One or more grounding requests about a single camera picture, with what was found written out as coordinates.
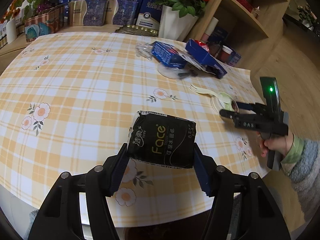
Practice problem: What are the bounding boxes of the red paper cup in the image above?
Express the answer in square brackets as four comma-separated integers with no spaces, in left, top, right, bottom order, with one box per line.
[220,45,234,64]

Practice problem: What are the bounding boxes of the orange artificial flowers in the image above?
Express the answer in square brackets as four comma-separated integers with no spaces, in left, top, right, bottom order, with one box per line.
[1,4,24,22]

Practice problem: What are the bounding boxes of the white ribbed vase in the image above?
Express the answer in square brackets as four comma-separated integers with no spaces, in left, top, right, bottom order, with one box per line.
[5,19,19,44]

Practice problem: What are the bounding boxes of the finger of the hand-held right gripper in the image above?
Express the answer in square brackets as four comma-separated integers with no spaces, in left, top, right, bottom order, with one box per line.
[236,101,256,111]
[219,109,241,125]

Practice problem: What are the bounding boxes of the white faceted vase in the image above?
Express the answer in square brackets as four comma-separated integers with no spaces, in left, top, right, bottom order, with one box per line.
[159,5,199,41]

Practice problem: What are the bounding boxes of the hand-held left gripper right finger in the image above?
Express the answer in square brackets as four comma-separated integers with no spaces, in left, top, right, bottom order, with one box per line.
[192,143,292,240]

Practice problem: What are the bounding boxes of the purple artificial flowers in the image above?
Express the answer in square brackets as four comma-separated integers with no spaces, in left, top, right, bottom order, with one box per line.
[37,2,53,14]

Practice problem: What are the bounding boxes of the teal shell ornament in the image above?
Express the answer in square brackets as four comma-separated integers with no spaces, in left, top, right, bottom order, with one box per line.
[25,22,54,42]

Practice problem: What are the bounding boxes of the blue illustrated box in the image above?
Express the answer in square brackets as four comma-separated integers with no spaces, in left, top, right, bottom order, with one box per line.
[212,26,229,43]

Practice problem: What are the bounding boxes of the person's right forearm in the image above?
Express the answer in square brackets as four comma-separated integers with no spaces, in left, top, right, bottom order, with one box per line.
[281,134,320,222]

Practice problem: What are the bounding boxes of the crumpled clear plastic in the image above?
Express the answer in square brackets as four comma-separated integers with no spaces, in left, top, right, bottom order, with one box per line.
[135,42,153,61]

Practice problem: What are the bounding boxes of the navy box with white emblem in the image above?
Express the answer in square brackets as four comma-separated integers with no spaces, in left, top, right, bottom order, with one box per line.
[136,0,163,31]

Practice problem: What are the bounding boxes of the gold leaf tray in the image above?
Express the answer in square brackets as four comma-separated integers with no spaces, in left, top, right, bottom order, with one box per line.
[115,24,159,37]

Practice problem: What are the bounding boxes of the brown glass cup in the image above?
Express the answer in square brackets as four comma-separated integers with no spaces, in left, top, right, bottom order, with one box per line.
[209,41,223,57]

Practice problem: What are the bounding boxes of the striped planter box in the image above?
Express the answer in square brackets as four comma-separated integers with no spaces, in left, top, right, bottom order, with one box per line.
[24,5,66,42]

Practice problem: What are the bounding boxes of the yellow plaid floral tablecloth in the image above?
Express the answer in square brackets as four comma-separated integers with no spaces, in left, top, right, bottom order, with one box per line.
[0,31,272,228]

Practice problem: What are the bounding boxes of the stack of pastel cups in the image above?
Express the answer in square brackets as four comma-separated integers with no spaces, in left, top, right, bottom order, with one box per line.
[200,16,219,43]

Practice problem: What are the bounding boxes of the gold and blue gift box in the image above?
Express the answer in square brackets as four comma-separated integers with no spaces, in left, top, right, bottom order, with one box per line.
[69,0,108,27]
[106,0,139,26]

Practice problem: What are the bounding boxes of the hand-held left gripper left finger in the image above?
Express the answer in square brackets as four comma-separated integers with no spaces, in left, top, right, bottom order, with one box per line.
[27,142,130,240]

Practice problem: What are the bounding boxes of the wooden shelf unit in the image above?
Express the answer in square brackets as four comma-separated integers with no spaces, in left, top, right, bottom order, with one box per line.
[187,0,296,68]

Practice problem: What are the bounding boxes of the clear round plastic lid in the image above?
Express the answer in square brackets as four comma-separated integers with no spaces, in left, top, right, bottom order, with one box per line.
[210,91,238,116]

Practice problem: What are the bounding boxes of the black TV stand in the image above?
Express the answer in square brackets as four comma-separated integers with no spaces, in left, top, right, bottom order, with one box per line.
[282,12,320,38]

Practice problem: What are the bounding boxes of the blue ice cream box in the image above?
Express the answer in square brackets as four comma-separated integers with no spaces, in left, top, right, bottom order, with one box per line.
[151,41,187,69]

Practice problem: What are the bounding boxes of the blue coffee box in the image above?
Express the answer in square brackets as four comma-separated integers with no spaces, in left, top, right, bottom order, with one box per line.
[185,39,228,79]

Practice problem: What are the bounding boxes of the black tissue pack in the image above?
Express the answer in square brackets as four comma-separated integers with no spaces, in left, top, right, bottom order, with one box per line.
[126,110,197,169]

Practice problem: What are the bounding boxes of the cream plastic spork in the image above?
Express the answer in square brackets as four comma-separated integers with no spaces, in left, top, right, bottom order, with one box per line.
[190,84,221,98]

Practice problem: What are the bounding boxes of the small blue box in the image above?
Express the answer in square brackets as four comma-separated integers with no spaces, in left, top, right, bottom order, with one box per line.
[229,51,242,67]

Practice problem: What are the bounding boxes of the pink rose plant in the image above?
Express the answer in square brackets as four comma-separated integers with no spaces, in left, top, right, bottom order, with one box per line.
[297,4,316,31]

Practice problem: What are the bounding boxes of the person's right hand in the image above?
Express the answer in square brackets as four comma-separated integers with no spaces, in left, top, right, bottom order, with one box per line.
[259,133,294,160]

